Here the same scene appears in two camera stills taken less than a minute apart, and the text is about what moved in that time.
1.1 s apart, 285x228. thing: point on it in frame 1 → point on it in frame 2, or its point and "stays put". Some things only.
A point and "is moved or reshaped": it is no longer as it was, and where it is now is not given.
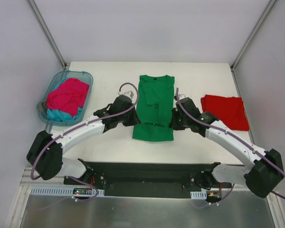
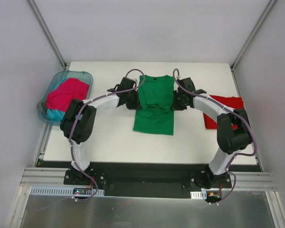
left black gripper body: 129,115 → 135,100
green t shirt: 155,103 is moved or reshaped
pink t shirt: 68,96 stays put
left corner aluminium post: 34,8 stays put
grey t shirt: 42,106 stays put
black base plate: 151,180 stays put
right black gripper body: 178,119 → 176,100
